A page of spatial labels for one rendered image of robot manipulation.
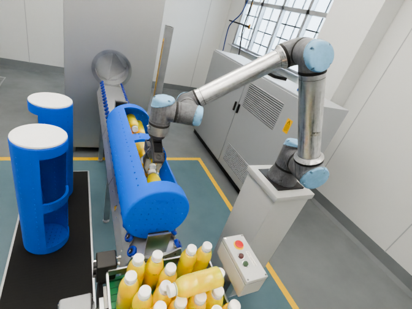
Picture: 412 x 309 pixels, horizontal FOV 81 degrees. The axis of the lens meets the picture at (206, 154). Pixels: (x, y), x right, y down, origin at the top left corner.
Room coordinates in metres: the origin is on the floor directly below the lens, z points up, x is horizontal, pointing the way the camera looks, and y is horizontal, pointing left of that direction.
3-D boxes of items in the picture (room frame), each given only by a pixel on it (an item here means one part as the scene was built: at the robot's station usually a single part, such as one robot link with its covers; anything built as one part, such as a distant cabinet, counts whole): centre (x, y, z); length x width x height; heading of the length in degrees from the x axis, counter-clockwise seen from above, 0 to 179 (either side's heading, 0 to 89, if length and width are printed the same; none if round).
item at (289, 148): (1.36, -0.51, 1.29); 0.17 x 0.15 x 0.18; 19
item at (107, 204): (1.55, 0.70, 0.31); 0.06 x 0.06 x 0.63; 32
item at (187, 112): (0.99, 0.13, 1.48); 0.12 x 0.12 x 0.09; 19
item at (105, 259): (0.56, 0.23, 0.95); 0.10 x 0.07 x 0.10; 122
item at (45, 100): (1.57, 1.20, 1.03); 0.28 x 0.28 x 0.01
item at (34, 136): (1.11, 0.94, 1.03); 0.28 x 0.28 x 0.01
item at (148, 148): (0.95, 0.24, 1.31); 0.09 x 0.08 x 0.12; 32
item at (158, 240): (0.70, 0.08, 0.99); 0.10 x 0.02 x 0.12; 122
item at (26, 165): (1.11, 0.94, 0.59); 0.28 x 0.28 x 0.88
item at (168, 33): (2.14, 0.60, 0.85); 0.06 x 0.06 x 1.70; 32
